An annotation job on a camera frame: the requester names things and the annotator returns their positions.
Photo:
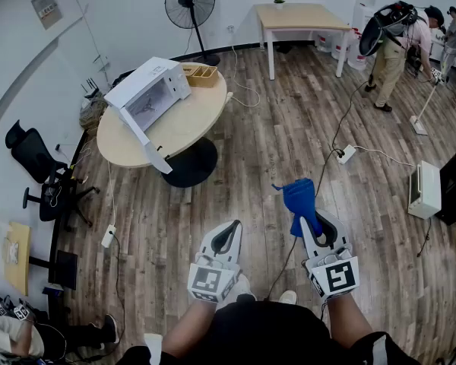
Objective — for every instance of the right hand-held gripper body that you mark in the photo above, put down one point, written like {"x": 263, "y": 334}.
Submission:
{"x": 340, "y": 276}

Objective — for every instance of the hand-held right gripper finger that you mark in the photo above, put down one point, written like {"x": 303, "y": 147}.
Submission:
{"x": 341, "y": 234}
{"x": 309, "y": 242}

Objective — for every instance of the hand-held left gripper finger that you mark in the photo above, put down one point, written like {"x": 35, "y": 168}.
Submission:
{"x": 235, "y": 247}
{"x": 207, "y": 243}

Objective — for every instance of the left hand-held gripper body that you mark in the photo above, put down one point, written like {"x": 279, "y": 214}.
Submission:
{"x": 209, "y": 280}

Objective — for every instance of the blue cloth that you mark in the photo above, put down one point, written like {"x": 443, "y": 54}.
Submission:
{"x": 300, "y": 200}

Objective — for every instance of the person's right forearm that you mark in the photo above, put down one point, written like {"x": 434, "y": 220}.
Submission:
{"x": 347, "y": 318}

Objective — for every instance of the person's left forearm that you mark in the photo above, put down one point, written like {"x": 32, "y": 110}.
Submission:
{"x": 186, "y": 329}

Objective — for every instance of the white microwave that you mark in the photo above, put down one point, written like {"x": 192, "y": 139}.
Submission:
{"x": 148, "y": 74}

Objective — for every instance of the person's left white shoe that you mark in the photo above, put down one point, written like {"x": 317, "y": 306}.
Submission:
{"x": 245, "y": 285}

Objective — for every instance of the person's white shoe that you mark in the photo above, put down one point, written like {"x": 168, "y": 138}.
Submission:
{"x": 288, "y": 297}
{"x": 245, "y": 285}

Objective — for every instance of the person's right white shoe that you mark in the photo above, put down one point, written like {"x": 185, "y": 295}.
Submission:
{"x": 288, "y": 297}

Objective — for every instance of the person's black shirt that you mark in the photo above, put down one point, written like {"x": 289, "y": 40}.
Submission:
{"x": 258, "y": 337}

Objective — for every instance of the white power strip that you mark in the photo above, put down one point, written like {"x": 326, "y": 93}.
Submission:
{"x": 346, "y": 154}
{"x": 108, "y": 236}

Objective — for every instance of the small white oven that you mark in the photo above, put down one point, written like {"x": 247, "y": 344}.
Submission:
{"x": 427, "y": 192}

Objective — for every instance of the round beige table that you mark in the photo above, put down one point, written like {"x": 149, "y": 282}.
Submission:
{"x": 190, "y": 120}

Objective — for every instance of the white flat mop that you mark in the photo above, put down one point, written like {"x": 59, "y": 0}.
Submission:
{"x": 418, "y": 124}

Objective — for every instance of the black flat panel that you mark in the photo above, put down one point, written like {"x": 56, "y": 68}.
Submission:
{"x": 66, "y": 270}

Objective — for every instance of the wicker basket organizer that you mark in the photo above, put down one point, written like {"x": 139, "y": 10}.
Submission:
{"x": 201, "y": 76}

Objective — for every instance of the small wooden desk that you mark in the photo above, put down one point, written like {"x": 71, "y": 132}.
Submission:
{"x": 18, "y": 257}

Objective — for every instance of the white router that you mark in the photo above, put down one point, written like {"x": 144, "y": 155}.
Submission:
{"x": 89, "y": 86}

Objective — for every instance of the black office chair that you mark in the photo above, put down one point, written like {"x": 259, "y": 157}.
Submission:
{"x": 32, "y": 154}

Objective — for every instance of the grey backpack rig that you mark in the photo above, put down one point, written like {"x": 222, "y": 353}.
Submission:
{"x": 372, "y": 32}

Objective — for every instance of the rectangular wooden table white legs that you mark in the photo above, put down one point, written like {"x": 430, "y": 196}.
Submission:
{"x": 300, "y": 15}

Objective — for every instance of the small potted plant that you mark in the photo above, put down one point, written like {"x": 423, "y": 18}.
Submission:
{"x": 279, "y": 1}

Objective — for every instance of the black standing fan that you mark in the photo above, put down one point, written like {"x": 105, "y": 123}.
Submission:
{"x": 190, "y": 0}

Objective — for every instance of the wall poster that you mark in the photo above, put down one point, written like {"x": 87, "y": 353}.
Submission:
{"x": 46, "y": 10}

